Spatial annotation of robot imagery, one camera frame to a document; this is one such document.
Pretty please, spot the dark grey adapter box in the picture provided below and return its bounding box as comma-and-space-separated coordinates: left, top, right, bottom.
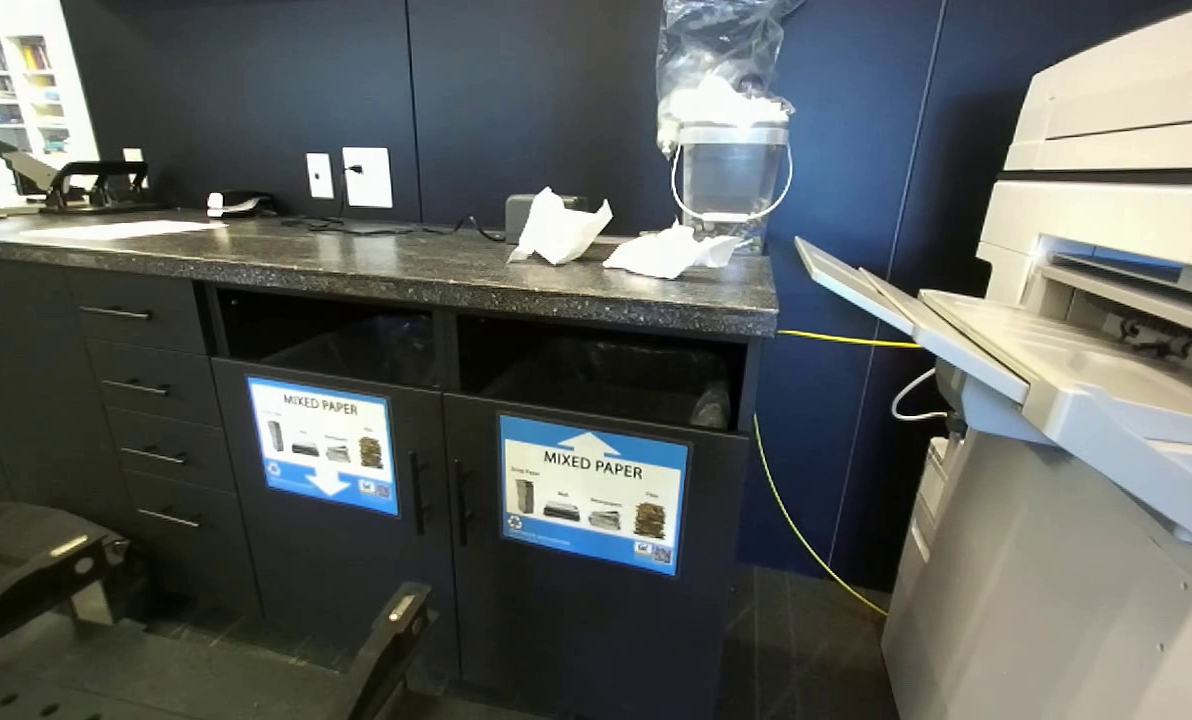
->
503, 193, 553, 241

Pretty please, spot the black hole punch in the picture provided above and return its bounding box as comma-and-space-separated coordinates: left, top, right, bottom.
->
41, 156, 156, 216

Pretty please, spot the large white outlet plate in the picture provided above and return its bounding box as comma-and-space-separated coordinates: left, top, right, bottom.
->
338, 144, 394, 211

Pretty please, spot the blue label with down arrow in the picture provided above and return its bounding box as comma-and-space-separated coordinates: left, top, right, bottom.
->
242, 374, 403, 519

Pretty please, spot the crumpled white paper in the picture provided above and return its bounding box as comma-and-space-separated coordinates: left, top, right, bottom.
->
512, 187, 615, 267
602, 222, 746, 284

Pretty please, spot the clear plastic bag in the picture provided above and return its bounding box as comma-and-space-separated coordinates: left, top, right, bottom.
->
653, 0, 803, 134

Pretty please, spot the metal drawer handle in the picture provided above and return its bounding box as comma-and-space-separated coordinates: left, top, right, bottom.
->
131, 503, 206, 537
79, 305, 156, 329
96, 376, 177, 404
114, 445, 197, 473

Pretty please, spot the large white office printer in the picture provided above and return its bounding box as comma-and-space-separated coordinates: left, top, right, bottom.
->
791, 0, 1192, 720

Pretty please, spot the white cable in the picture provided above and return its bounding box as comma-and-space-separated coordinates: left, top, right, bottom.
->
886, 366, 956, 428

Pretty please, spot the dark cabinet unit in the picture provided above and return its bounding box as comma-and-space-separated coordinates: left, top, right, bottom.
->
0, 244, 780, 720

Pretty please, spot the black bin liner bag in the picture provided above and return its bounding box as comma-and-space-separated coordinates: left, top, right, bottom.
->
479, 332, 744, 434
268, 313, 440, 393

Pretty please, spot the blue label with up arrow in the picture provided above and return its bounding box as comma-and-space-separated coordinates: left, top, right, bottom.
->
497, 411, 692, 580

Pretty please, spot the small white wall plate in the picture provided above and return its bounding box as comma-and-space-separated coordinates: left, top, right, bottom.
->
305, 150, 334, 204

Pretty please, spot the grey printer side tray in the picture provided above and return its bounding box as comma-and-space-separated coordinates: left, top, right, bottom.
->
791, 236, 1192, 553

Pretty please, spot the white paper wad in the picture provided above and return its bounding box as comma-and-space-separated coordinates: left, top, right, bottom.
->
659, 72, 791, 154

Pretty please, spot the black bin cabinet door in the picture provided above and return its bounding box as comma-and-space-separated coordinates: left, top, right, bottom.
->
440, 393, 746, 720
211, 355, 458, 684

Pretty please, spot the grey paper trimmer lever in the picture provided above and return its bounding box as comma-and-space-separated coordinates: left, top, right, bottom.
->
0, 126, 64, 204

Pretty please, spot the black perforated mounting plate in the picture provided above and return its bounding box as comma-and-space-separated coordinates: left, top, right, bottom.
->
0, 606, 401, 720

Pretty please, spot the clear plastic bucket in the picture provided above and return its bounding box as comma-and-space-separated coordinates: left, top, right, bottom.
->
655, 111, 796, 253

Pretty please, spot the white shelf unit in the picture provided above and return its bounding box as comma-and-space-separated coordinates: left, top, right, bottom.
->
0, 0, 104, 204

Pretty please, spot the yellow cable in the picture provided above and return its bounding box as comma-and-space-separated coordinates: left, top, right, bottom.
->
746, 324, 929, 622

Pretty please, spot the black door handle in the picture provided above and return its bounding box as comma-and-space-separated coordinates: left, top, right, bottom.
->
446, 456, 476, 553
406, 452, 436, 541

